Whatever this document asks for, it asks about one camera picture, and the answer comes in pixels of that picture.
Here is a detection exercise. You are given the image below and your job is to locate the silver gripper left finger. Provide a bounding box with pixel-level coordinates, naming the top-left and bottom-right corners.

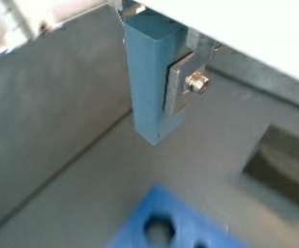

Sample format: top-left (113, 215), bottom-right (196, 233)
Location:
top-left (107, 0), bottom-right (145, 22)

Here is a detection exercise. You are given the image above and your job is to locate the blue shape sorter board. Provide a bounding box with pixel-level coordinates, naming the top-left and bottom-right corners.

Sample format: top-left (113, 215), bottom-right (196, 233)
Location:
top-left (105, 185), bottom-right (251, 248)

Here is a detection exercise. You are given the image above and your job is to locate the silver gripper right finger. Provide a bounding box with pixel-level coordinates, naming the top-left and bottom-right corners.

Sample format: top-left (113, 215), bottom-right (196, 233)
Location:
top-left (164, 28), bottom-right (217, 116)

